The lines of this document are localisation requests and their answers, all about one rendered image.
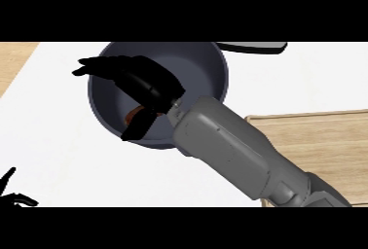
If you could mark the dark grey pot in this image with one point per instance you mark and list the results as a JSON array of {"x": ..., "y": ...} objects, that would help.
[{"x": 191, "y": 74}]

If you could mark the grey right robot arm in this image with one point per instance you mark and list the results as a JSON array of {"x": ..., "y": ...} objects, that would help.
[{"x": 229, "y": 146}]

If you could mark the orange-brown sweet potato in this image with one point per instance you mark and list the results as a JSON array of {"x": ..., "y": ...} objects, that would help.
[{"x": 130, "y": 115}]

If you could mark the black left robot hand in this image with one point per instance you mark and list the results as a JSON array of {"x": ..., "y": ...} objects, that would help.
[{"x": 14, "y": 198}]

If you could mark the pale wooden tray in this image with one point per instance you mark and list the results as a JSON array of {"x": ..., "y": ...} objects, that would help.
[{"x": 321, "y": 146}]

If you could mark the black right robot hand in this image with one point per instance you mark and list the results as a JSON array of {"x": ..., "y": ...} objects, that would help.
[{"x": 144, "y": 85}]

